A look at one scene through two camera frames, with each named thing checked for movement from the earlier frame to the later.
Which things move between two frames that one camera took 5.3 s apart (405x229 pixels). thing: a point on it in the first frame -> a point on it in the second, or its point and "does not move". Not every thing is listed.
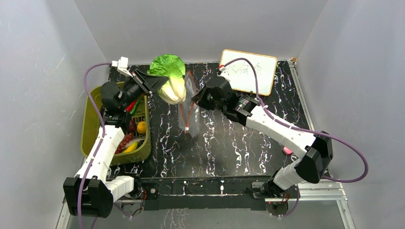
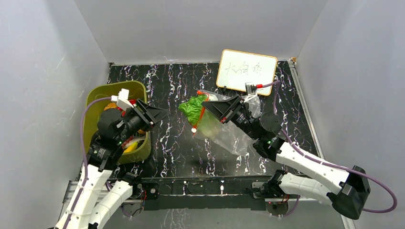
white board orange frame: (240, 74) does not move
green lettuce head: (173, 90) -> (193, 108)
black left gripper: (152, 82) -> (150, 115)
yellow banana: (132, 148) does not move
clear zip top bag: (188, 114) -> (210, 128)
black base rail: (219, 193) does not move
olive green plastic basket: (91, 121) does not move
